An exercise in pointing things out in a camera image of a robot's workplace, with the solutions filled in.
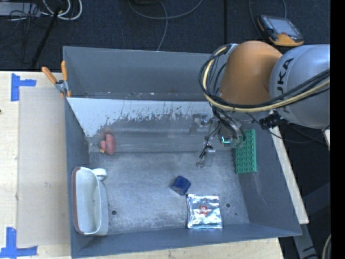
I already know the dark green flat block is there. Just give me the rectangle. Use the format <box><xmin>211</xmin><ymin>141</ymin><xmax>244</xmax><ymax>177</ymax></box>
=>
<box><xmin>233</xmin><ymin>128</ymin><xmax>258</xmax><ymax>175</ymax></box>

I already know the black cylinder on white bracket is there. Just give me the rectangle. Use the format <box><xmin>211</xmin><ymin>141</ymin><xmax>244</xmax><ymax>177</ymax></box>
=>
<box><xmin>259</xmin><ymin>110</ymin><xmax>282</xmax><ymax>131</ymax></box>

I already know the pale flat board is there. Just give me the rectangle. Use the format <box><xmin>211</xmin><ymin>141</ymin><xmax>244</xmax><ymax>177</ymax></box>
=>
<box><xmin>16</xmin><ymin>86</ymin><xmax>72</xmax><ymax>249</ymax></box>

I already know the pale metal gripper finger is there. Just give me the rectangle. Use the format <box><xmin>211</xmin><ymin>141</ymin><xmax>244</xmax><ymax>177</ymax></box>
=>
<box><xmin>203</xmin><ymin>147</ymin><xmax>217</xmax><ymax>168</ymax></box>
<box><xmin>195</xmin><ymin>144</ymin><xmax>210</xmax><ymax>169</ymax></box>

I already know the grey metal bin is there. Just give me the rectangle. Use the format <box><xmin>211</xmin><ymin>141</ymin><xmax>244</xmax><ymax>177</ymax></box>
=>
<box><xmin>62</xmin><ymin>45</ymin><xmax>303</xmax><ymax>259</ymax></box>

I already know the small blue block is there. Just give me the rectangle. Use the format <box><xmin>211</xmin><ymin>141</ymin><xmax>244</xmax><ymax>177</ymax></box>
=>
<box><xmin>170</xmin><ymin>175</ymin><xmax>192</xmax><ymax>196</ymax></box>

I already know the white dish with red rim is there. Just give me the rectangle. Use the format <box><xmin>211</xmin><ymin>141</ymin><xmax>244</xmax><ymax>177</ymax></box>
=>
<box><xmin>71</xmin><ymin>166</ymin><xmax>110</xmax><ymax>237</ymax></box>

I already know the silver foil packet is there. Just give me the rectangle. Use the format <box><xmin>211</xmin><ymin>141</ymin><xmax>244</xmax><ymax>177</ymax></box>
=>
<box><xmin>185</xmin><ymin>193</ymin><xmax>224</xmax><ymax>230</ymax></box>

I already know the red and orange toy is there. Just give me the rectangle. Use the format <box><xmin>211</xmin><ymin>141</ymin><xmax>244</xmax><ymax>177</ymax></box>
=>
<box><xmin>98</xmin><ymin>132</ymin><xmax>117</xmax><ymax>156</ymax></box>

